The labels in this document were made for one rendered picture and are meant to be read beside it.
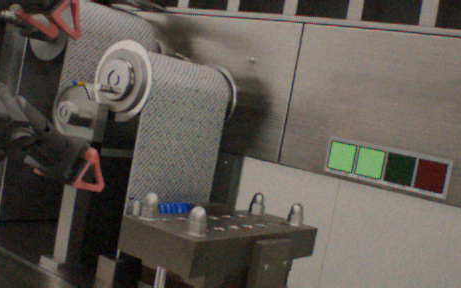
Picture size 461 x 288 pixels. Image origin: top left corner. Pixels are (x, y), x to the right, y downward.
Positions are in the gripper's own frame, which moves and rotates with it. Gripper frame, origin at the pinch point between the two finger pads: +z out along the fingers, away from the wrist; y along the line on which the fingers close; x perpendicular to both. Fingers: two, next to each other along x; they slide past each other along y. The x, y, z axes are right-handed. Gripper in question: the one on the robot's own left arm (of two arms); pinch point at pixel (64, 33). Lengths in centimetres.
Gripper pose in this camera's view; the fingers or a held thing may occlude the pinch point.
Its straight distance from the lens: 103.1
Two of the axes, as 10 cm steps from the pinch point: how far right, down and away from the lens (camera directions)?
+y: 8.0, 1.7, -5.7
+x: 5.0, -7.1, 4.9
